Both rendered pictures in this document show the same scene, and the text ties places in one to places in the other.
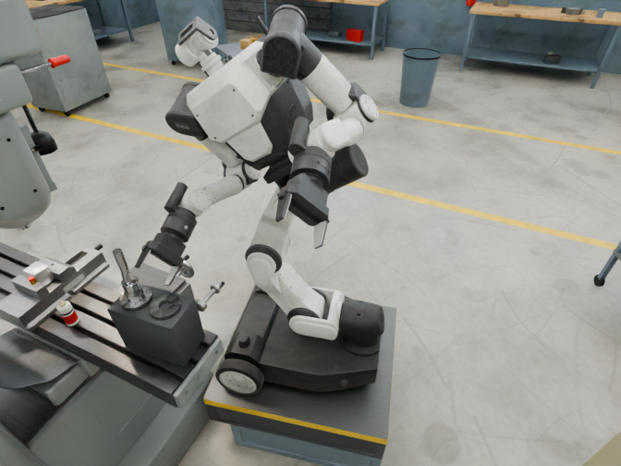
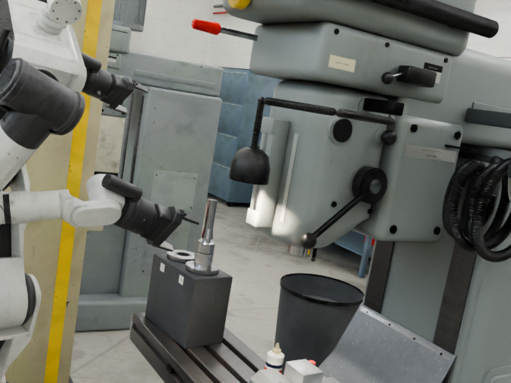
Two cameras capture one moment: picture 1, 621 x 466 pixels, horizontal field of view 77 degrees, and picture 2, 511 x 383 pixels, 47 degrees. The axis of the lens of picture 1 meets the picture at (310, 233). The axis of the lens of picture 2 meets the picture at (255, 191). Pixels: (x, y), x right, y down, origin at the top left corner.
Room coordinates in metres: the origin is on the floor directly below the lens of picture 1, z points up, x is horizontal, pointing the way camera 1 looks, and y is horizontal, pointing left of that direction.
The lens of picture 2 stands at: (1.99, 1.39, 1.58)
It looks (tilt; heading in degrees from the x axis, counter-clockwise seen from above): 9 degrees down; 212
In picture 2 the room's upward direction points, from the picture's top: 9 degrees clockwise
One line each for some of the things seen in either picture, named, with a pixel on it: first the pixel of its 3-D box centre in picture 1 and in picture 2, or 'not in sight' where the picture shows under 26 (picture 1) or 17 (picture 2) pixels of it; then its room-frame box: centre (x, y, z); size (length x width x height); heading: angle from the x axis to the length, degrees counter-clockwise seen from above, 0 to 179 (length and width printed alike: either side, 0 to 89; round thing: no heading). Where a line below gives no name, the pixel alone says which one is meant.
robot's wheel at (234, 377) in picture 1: (239, 377); not in sight; (0.89, 0.30, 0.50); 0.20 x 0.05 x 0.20; 77
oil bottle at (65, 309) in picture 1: (66, 311); (274, 365); (0.84, 0.80, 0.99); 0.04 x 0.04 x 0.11
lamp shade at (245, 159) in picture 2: (41, 141); (251, 163); (1.11, 0.82, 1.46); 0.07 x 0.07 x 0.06
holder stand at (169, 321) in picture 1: (158, 322); (187, 295); (0.76, 0.47, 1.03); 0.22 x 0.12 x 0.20; 71
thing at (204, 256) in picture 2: (133, 289); (204, 254); (0.78, 0.51, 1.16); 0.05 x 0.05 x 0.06
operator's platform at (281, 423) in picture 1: (310, 372); not in sight; (1.10, 0.00, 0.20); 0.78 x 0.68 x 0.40; 77
